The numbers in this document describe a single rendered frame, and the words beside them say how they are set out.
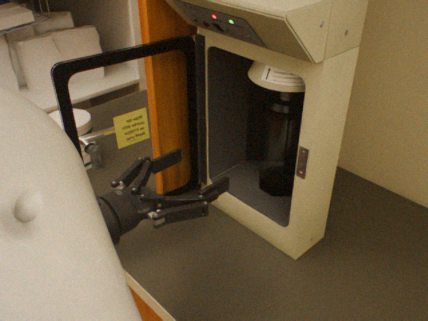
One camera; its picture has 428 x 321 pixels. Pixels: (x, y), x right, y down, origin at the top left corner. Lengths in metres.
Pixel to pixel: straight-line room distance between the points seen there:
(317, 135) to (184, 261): 0.42
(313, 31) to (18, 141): 0.58
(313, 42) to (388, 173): 0.68
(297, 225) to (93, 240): 0.79
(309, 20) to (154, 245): 0.62
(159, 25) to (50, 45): 0.97
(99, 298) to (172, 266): 0.82
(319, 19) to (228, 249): 0.56
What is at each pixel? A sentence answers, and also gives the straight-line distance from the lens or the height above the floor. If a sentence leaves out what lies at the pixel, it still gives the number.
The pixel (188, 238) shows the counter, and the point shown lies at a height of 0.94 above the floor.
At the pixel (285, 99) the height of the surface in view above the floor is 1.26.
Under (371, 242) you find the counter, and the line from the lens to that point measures 1.12.
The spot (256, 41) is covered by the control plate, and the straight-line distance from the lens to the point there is 0.79.
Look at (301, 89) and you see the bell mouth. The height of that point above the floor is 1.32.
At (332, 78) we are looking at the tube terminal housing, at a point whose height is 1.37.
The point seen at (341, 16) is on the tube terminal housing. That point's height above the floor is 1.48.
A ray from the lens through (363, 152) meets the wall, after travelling 1.33.
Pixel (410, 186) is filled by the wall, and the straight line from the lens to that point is 1.31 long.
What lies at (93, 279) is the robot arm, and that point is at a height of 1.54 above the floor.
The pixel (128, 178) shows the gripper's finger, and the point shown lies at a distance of 0.83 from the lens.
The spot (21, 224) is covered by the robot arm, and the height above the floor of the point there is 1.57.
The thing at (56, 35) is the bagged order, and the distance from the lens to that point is 1.95.
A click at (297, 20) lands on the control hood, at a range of 0.67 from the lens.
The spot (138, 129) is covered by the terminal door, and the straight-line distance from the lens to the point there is 0.96.
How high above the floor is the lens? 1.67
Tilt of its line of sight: 34 degrees down
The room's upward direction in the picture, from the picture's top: straight up
